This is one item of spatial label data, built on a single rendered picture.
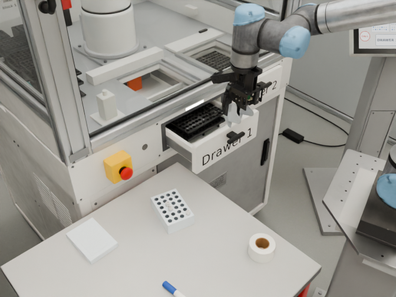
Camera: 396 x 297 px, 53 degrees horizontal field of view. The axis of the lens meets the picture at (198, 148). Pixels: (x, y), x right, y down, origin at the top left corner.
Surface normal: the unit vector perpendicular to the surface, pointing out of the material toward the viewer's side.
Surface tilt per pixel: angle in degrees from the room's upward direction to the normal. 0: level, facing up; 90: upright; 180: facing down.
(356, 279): 90
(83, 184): 90
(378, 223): 3
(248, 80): 90
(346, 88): 90
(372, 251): 0
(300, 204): 0
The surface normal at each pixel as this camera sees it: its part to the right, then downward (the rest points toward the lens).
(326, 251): 0.00, -0.78
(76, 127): 0.68, 0.46
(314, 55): -0.77, 0.40
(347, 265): -0.51, 0.54
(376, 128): 0.00, 0.62
